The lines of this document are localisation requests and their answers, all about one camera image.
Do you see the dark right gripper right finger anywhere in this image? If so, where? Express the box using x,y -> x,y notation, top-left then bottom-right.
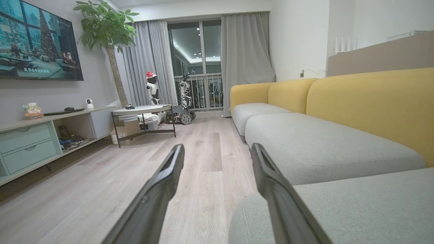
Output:
250,143 -> 333,244

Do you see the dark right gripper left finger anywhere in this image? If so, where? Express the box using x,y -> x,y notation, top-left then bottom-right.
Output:
102,144 -> 185,244

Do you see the grey fabric sofa seat cushion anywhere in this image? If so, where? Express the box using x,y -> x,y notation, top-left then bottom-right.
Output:
245,113 -> 427,185
232,103 -> 291,136

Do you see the cardboard box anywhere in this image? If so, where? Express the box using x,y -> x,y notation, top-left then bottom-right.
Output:
111,119 -> 141,145

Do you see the oval white coffee table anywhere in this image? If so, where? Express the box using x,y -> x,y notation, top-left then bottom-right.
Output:
112,104 -> 177,148

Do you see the white robot with Santa hat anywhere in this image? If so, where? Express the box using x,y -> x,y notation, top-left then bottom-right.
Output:
137,71 -> 166,131

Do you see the white robot on wheeled base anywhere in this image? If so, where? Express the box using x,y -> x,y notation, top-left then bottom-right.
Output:
166,73 -> 196,125

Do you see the black keyboard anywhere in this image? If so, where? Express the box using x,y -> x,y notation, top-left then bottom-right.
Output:
43,108 -> 85,116

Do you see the yellow and grey sofa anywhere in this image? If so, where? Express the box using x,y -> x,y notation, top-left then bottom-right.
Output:
230,68 -> 434,166

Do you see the pale green TV cabinet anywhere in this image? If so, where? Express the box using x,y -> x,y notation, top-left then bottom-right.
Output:
0,106 -> 117,187

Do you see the grey curtain beside sofa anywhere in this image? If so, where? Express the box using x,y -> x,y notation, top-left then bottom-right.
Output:
220,12 -> 276,118

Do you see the grey curtain beside tree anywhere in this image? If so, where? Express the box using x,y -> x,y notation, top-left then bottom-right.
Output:
122,20 -> 178,106

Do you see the glass balcony door with railing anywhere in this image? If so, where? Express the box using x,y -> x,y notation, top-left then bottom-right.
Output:
167,19 -> 224,111

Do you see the white router with antennas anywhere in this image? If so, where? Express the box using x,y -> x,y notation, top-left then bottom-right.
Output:
335,36 -> 358,54

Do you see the beige low partition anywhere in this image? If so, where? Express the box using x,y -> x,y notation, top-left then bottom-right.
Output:
327,32 -> 434,77

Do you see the tall green potted tree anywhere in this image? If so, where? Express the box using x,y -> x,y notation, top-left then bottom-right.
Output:
73,0 -> 139,107

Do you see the white flat appliance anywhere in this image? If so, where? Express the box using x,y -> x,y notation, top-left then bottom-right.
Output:
387,30 -> 434,42

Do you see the cable clutter in cabinet shelf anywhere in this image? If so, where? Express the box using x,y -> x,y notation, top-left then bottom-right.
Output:
57,125 -> 87,149

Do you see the white wall plug with cable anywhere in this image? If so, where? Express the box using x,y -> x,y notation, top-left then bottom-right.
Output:
299,67 -> 328,78

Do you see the wall-mounted flat television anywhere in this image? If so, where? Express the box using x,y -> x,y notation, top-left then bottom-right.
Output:
0,0 -> 84,81

